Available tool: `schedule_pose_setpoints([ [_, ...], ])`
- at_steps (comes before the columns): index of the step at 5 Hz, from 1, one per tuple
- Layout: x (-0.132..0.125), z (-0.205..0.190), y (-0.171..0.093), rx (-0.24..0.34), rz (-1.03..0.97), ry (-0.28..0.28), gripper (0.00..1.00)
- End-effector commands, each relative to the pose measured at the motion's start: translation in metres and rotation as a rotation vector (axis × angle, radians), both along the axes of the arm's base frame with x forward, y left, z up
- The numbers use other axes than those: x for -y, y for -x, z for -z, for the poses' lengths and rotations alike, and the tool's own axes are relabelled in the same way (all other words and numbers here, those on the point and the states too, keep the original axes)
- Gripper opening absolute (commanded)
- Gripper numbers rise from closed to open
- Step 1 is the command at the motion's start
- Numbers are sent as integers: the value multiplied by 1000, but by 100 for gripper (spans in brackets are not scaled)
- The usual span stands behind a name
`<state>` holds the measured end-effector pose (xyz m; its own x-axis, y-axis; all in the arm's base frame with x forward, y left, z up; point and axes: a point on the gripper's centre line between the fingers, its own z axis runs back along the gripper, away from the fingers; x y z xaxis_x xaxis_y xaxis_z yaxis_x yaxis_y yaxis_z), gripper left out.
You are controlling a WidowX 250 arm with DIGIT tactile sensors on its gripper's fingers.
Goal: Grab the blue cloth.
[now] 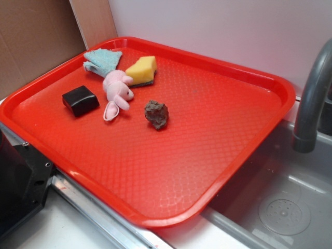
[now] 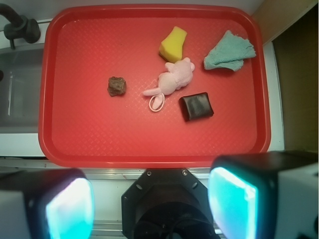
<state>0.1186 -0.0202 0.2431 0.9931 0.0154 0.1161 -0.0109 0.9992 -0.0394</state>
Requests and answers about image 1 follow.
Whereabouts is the light blue cloth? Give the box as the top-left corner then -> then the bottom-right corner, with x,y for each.
83,48 -> 122,78

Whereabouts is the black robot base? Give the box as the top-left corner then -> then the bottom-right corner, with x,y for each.
1,132 -> 54,239

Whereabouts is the brown rock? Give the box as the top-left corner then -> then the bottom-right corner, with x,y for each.
144,100 -> 169,130

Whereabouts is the red plastic tray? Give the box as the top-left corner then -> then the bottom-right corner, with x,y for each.
1,37 -> 295,228

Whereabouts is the yellow sponge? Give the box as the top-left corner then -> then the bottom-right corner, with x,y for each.
125,56 -> 157,87

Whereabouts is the pink plush bunny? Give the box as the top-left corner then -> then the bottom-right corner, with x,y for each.
103,70 -> 134,121

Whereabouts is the black rectangular block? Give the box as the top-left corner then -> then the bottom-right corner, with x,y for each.
62,86 -> 100,117

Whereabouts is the grey sink basin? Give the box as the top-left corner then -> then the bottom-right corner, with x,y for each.
202,121 -> 331,248

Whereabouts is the grey faucet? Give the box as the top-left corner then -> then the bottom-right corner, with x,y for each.
292,40 -> 331,153

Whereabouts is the brown cardboard panel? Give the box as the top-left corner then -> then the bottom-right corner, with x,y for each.
1,1 -> 117,99

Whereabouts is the metal counter rail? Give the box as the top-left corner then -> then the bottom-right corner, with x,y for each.
0,121 -> 167,249

